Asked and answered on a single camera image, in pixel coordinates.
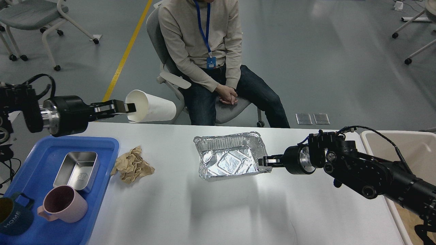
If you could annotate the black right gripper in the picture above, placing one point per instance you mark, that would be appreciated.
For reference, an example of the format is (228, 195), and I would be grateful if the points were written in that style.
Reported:
(296, 160)

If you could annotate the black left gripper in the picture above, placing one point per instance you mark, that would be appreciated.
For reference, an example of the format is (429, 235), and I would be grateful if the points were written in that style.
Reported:
(67, 115)

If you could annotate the white paper cup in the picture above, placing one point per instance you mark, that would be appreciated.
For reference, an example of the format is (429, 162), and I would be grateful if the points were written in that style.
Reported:
(149, 107)

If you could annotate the aluminium foil tray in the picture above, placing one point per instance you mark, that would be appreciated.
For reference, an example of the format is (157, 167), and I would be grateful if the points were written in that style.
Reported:
(228, 156)

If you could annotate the brown paper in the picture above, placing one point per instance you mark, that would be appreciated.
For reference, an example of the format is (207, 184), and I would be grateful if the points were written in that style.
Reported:
(132, 166)
(410, 220)

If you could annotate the stainless steel rectangular container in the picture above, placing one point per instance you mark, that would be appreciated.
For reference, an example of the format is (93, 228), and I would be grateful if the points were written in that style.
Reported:
(78, 170)

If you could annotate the pink ribbed mug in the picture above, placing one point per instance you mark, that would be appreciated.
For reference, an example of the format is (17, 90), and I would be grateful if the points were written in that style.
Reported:
(64, 203)

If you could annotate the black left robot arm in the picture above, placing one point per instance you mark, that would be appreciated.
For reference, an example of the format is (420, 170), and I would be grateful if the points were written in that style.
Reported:
(22, 98)

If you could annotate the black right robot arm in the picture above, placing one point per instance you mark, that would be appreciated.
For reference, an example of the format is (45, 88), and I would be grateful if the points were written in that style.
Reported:
(367, 175)

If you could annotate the left metal floor plate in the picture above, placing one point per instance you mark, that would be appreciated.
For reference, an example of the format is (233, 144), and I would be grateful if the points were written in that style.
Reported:
(304, 119)

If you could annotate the metal floor plate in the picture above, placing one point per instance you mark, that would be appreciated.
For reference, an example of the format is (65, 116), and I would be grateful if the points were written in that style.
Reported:
(304, 119)
(321, 119)

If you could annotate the right metal floor plate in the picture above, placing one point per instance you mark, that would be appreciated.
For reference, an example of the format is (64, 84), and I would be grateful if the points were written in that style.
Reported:
(321, 119)

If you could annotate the grey office chair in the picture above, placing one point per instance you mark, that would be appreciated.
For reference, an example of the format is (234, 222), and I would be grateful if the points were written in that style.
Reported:
(174, 76)

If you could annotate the blue plastic tray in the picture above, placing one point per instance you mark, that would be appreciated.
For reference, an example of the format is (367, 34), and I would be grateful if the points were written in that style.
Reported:
(36, 178)

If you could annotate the seated person beige sweater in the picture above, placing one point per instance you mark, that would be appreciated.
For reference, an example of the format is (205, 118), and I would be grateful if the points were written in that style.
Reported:
(230, 79)

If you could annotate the grey chair top left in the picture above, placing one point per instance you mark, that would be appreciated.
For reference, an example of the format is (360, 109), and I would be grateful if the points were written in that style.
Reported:
(35, 15)

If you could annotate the beige plastic bin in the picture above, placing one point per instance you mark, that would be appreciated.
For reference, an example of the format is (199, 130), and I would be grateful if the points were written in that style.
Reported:
(419, 151)

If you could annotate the dark blue HOME mug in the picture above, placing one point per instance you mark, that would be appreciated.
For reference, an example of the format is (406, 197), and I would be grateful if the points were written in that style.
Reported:
(15, 218)

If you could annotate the brown paper in bin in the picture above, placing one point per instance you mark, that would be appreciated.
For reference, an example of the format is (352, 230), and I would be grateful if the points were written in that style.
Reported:
(410, 220)

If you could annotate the chair legs top right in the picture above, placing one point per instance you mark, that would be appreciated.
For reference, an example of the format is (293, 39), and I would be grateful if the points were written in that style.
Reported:
(430, 12)

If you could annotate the blue lanyard badge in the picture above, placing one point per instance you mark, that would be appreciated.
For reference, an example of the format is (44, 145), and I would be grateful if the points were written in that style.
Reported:
(210, 60)

